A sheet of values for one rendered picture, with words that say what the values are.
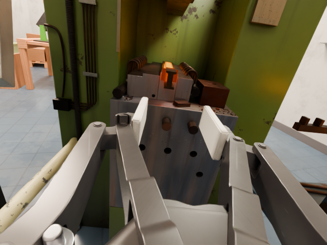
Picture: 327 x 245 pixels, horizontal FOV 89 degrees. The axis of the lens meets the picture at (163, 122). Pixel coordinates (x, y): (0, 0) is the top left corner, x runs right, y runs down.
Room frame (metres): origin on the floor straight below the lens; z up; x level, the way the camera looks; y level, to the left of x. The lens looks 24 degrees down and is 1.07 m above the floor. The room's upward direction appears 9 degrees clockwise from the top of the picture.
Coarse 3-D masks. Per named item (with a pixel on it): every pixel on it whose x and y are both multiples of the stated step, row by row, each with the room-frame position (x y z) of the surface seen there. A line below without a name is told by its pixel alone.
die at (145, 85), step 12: (132, 72) 0.55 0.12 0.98; (144, 72) 0.52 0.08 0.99; (156, 72) 0.56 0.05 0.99; (180, 72) 0.64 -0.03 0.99; (132, 84) 0.51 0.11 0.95; (144, 84) 0.51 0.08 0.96; (156, 84) 0.51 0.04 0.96; (180, 84) 0.52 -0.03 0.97; (144, 96) 0.51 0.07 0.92; (156, 96) 0.52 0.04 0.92; (168, 96) 0.52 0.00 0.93; (180, 96) 0.52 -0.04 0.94
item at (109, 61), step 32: (64, 0) 0.64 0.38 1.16; (128, 0) 0.75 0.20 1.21; (64, 32) 0.64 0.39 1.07; (96, 32) 0.64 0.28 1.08; (128, 32) 0.78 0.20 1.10; (96, 64) 0.64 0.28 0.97; (64, 96) 0.64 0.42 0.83; (64, 128) 0.63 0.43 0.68; (96, 192) 0.64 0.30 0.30; (96, 224) 0.64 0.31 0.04
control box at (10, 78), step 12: (0, 0) 0.43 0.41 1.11; (0, 12) 0.42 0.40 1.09; (0, 24) 0.40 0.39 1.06; (12, 24) 0.48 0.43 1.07; (0, 36) 0.39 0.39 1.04; (12, 36) 0.46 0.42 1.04; (0, 48) 0.38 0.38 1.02; (12, 48) 0.44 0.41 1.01; (0, 60) 0.36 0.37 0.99; (12, 60) 0.42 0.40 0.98; (0, 72) 0.35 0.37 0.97; (12, 72) 0.41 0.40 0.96; (0, 84) 0.37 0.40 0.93; (12, 84) 0.39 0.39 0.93
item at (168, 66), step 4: (168, 64) 0.72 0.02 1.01; (164, 68) 0.51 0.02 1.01; (168, 68) 0.48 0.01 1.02; (172, 68) 0.50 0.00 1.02; (164, 72) 0.50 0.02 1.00; (168, 72) 0.42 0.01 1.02; (172, 72) 0.42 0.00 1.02; (176, 72) 0.42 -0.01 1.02; (164, 76) 0.50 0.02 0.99; (168, 76) 0.42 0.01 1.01; (172, 76) 0.42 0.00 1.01; (176, 76) 0.50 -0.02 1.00; (164, 80) 0.50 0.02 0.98; (168, 80) 0.42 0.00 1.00; (172, 80) 0.42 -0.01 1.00; (176, 80) 0.50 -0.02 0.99; (164, 84) 0.45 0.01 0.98; (168, 84) 0.42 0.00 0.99; (172, 84) 0.46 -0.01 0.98; (168, 88) 0.42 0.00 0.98; (172, 88) 0.42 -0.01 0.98
